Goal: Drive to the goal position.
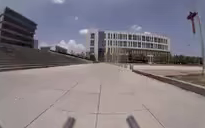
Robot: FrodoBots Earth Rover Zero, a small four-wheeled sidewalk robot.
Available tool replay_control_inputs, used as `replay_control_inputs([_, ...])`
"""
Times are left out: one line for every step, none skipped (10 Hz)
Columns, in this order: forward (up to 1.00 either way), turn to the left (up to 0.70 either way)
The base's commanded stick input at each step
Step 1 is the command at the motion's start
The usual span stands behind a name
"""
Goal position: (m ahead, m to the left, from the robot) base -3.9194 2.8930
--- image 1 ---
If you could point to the pale concrete slab pavement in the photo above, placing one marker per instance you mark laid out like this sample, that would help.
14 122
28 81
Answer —
90 90

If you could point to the white multi-storey building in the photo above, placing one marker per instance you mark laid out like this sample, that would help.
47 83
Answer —
130 41

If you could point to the low grey building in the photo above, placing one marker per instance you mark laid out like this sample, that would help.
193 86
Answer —
60 49

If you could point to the robot's own part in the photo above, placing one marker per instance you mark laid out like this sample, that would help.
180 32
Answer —
132 122
69 123

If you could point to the concrete kerb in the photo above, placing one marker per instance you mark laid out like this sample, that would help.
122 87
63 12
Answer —
176 83

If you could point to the wide concrete stairs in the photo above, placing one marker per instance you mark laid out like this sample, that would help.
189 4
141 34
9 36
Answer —
23 58

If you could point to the row of trees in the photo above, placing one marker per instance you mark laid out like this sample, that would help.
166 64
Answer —
186 60

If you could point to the dark multi-storey building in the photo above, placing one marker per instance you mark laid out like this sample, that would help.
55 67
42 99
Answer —
16 30

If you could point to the tall lamp pole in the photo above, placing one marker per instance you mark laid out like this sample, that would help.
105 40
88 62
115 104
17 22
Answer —
202 50

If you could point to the dry grass area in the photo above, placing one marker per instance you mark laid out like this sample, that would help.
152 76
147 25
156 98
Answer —
203 80

